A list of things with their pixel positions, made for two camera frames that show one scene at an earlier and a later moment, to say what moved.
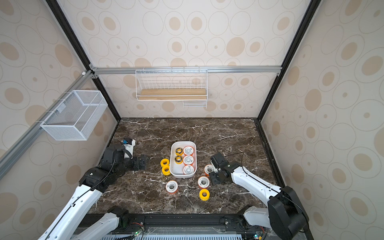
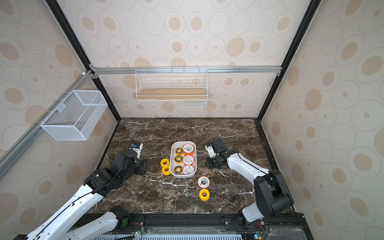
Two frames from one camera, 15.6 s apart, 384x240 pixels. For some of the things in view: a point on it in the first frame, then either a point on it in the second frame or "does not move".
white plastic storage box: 183,159 does not move
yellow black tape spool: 178,159 does not move
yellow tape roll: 204,194 does not move
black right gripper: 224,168 to 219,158
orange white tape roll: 171,187 to 188,149
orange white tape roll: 188,169 does not move
